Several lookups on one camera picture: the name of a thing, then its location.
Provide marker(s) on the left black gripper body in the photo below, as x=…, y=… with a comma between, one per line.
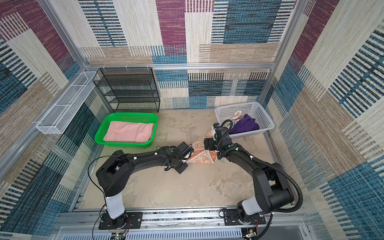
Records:
x=181, y=166

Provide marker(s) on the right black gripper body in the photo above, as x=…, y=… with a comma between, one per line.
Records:
x=213, y=145

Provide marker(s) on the orange patterned towel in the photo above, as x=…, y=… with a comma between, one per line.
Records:
x=201, y=155

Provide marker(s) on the purple towel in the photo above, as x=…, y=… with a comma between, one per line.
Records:
x=247, y=124

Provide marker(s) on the pink towel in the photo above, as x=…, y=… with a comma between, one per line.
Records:
x=126, y=132

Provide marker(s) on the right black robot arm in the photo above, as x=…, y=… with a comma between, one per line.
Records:
x=275, y=190

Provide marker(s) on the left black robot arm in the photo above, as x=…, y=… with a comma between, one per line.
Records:
x=115, y=172

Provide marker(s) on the white printed towel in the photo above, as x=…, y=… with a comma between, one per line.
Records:
x=237, y=116

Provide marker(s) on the green plastic basket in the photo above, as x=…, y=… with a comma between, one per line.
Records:
x=146, y=118

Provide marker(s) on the white plastic basket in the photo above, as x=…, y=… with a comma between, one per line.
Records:
x=254, y=109

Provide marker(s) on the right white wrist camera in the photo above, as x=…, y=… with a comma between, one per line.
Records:
x=218, y=131

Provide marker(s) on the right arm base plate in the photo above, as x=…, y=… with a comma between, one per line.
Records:
x=232, y=218

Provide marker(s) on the black wire shelf rack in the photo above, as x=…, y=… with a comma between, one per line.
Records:
x=129, y=89

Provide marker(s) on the white slotted cable duct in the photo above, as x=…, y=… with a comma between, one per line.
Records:
x=201, y=234

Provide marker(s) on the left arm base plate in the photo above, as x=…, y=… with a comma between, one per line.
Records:
x=130, y=220

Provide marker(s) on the aluminium front rail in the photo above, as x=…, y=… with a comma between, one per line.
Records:
x=172, y=219

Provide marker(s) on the white wire wall basket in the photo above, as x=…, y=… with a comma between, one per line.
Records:
x=58, y=118

